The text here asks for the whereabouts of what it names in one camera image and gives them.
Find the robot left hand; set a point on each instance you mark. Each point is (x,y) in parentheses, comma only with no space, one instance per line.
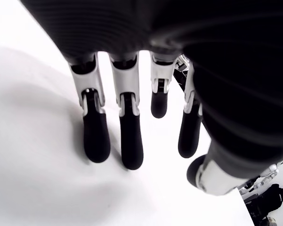
(179,28)

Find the standing person in black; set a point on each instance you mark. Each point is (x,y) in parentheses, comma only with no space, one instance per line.
(266,202)

